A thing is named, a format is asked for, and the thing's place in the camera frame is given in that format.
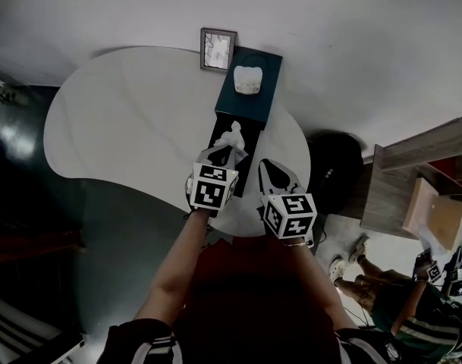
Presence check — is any person's black striped left sleeve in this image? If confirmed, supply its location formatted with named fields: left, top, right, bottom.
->
left=96, top=318, right=178, bottom=364

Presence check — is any dark teal drawer box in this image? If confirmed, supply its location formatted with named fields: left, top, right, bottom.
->
left=206, top=45, right=284, bottom=199

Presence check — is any person's black striped right sleeve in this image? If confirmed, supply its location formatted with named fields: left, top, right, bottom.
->
left=335, top=327, right=406, bottom=364

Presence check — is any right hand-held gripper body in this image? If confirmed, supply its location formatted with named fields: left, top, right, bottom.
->
left=257, top=158, right=318, bottom=249

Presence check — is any black backpack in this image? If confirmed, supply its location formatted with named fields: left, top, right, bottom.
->
left=305, top=129, right=366, bottom=216

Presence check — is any person's right forearm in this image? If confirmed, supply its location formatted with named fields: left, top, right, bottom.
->
left=279, top=243, right=359, bottom=337

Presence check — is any person's red top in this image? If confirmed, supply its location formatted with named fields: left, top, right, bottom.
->
left=171, top=235, right=341, bottom=364

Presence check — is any grey wooden shelf cabinet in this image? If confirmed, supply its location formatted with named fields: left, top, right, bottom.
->
left=360, top=114, right=462, bottom=243

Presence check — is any person's left forearm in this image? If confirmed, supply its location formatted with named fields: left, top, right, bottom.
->
left=133, top=207, right=213, bottom=334

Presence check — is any dark picture frame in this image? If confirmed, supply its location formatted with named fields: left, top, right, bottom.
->
left=199, top=27, right=238, bottom=72

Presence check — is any person's black striped sleeve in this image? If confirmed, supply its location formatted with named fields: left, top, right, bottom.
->
left=96, top=318, right=178, bottom=364
left=335, top=327, right=406, bottom=364

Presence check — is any white tooth-shaped container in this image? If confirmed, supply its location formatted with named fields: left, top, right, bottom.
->
left=232, top=64, right=264, bottom=96

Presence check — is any dark wooden cabinet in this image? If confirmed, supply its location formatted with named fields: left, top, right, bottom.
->
left=0, top=157, right=86, bottom=299

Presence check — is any white table with fluted legs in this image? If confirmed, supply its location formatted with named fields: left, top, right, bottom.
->
left=42, top=45, right=312, bottom=239

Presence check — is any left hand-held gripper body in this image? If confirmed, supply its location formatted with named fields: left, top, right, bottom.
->
left=184, top=146, right=241, bottom=219

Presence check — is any white tissue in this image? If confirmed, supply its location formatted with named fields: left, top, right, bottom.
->
left=209, top=120, right=251, bottom=163

